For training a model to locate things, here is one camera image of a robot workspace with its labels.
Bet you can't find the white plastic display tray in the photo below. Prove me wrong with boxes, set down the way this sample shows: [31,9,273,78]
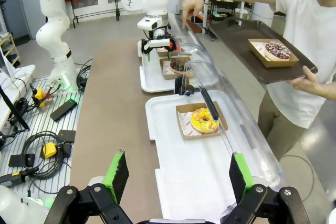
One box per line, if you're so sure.
[138,39,205,93]
[145,89,266,224]

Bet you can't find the person's left hand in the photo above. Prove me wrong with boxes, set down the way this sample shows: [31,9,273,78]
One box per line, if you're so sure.
[286,66,328,100]

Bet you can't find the yellow emergency stop button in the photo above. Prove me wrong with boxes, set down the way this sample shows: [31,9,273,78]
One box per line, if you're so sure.
[42,142,58,159]
[31,87,46,108]

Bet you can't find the black and yellow hand tool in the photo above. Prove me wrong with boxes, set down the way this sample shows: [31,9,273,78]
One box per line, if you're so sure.
[0,167,40,187]

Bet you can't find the black cable bundle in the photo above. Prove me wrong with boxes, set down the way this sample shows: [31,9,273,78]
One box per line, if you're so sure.
[74,58,95,93]

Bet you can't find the brown paper donut box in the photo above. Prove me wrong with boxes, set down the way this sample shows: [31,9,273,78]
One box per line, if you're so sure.
[159,56,196,81]
[248,38,300,69]
[175,100,228,141]
[156,46,193,58]

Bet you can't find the coiled black cable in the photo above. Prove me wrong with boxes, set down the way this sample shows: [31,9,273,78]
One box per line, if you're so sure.
[20,132,72,180]

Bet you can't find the ribbed metal base plate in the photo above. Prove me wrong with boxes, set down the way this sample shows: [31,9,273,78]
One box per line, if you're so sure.
[0,76,85,201]

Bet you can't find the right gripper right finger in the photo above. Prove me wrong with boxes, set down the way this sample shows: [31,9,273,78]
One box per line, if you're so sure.
[220,152,312,224]

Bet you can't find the person in white t-shirt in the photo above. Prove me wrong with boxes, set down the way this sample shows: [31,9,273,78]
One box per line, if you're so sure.
[257,0,336,162]

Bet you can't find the white round floor appliance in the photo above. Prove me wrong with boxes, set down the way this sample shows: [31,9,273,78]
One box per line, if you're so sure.
[251,1,275,20]

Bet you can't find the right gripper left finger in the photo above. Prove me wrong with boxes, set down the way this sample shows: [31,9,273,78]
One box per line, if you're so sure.
[43,149,142,224]

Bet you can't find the wooden shelf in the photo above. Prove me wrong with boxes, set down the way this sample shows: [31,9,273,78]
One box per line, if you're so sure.
[0,34,22,69]

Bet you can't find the chocolate sprinkled donut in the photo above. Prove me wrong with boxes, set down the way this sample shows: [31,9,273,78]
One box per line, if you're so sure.
[170,59,194,74]

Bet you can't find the red glazed donut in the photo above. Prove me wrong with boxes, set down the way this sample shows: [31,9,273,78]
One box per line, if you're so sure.
[167,39,183,52]

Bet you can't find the black metal stand frame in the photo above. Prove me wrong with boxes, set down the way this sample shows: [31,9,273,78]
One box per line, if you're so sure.
[71,0,120,28]

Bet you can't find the black box with green light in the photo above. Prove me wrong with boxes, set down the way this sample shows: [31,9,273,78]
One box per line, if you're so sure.
[49,99,78,122]

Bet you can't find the yellow glazed donut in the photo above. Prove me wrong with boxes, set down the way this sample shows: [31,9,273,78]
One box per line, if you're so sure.
[191,107,220,134]

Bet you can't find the clear roll-top lid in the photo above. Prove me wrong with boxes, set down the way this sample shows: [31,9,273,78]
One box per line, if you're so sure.
[167,13,218,65]
[174,60,287,196]

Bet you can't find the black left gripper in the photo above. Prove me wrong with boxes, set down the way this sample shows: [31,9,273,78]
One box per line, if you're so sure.
[141,19,175,62]

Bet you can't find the flat black box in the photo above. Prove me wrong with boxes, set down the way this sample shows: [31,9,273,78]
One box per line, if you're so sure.
[8,153,36,167]

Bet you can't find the black tripod leg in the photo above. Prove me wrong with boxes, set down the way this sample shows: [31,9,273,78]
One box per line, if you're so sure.
[0,87,30,131]

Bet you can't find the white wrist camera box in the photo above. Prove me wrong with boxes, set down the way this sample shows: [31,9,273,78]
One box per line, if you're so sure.
[137,17,160,31]

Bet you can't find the dark brown serving tray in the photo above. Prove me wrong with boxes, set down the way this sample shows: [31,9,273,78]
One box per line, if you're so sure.
[207,19,318,85]

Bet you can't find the person's left forearm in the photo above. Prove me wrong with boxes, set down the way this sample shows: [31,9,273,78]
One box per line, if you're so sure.
[321,84,336,102]

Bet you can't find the thin black floor cable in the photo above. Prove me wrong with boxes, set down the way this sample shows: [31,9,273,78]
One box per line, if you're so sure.
[277,155,316,210]

